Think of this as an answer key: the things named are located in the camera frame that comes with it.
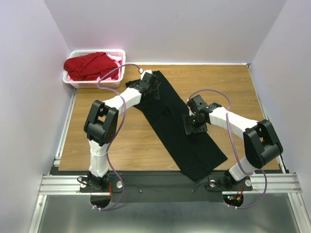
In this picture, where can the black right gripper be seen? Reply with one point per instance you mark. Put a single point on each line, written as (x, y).
(187, 120)

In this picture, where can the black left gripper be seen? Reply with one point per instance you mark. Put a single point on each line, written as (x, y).
(155, 90)

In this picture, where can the black t shirt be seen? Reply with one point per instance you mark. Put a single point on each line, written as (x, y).
(196, 154)

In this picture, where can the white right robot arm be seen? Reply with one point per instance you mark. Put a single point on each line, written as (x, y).
(261, 143)

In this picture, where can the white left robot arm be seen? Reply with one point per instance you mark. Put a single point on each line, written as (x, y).
(101, 125)

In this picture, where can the red t shirt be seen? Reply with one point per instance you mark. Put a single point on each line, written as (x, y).
(92, 66)

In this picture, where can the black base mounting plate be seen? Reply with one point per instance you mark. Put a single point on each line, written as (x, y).
(163, 186)

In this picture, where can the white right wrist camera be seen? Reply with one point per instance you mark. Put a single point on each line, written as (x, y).
(191, 106)

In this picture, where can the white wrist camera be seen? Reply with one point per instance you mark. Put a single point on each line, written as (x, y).
(143, 72)
(191, 106)

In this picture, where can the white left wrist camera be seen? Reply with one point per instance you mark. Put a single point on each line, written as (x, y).
(143, 72)

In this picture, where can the aluminium frame rail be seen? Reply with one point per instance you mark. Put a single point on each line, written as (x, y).
(50, 185)

